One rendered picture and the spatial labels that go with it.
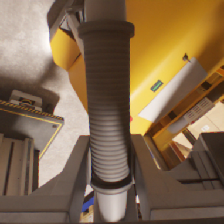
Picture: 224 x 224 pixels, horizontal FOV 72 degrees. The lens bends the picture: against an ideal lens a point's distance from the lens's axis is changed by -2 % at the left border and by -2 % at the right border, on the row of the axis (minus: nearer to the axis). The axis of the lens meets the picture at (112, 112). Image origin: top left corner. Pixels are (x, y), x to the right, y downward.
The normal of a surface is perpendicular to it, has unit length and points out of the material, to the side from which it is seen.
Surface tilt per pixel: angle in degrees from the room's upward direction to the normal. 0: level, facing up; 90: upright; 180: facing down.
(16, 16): 0
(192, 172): 90
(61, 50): 22
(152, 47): 68
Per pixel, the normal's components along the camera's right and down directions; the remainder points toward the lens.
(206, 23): 0.11, 0.56
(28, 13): 0.29, 0.66
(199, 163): -0.02, -0.72
